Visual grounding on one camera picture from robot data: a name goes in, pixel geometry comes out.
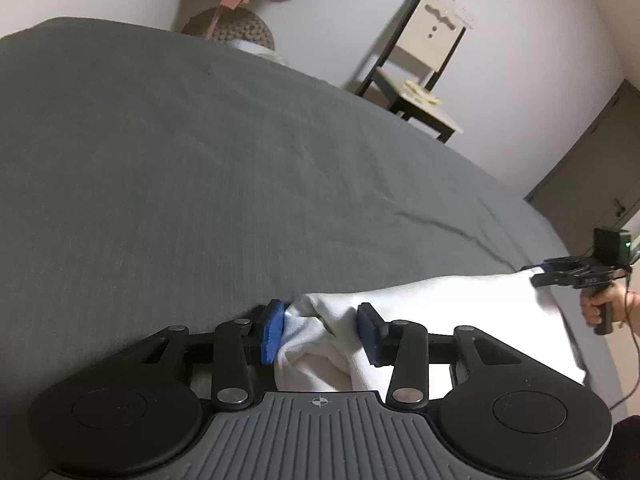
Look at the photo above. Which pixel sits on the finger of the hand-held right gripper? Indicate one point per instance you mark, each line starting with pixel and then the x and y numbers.
pixel 550 280
pixel 557 263

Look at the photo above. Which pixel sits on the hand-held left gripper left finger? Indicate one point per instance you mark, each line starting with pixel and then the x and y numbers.
pixel 272 332

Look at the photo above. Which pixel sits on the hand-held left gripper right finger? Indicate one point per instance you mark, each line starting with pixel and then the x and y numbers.
pixel 369 332

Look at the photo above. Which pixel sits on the white towel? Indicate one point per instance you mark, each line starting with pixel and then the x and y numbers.
pixel 425 310

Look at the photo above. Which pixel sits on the person's right forearm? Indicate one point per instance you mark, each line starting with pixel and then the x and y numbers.
pixel 633 310

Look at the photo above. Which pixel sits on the person's right hand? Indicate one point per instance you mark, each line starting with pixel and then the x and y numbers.
pixel 597 305

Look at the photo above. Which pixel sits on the grey-brown door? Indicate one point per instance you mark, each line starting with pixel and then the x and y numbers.
pixel 585 170

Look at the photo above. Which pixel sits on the person's dark clothing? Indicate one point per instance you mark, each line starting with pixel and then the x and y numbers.
pixel 622 450

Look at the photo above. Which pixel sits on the yellow item on chair seat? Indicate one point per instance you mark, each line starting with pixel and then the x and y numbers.
pixel 422 92

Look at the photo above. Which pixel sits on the white and black chair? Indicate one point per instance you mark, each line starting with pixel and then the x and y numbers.
pixel 425 50

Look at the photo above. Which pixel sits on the white cloth on pouf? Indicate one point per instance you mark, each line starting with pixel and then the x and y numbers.
pixel 255 50

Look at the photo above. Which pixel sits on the round woven pouf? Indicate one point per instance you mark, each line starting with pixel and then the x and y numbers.
pixel 235 25

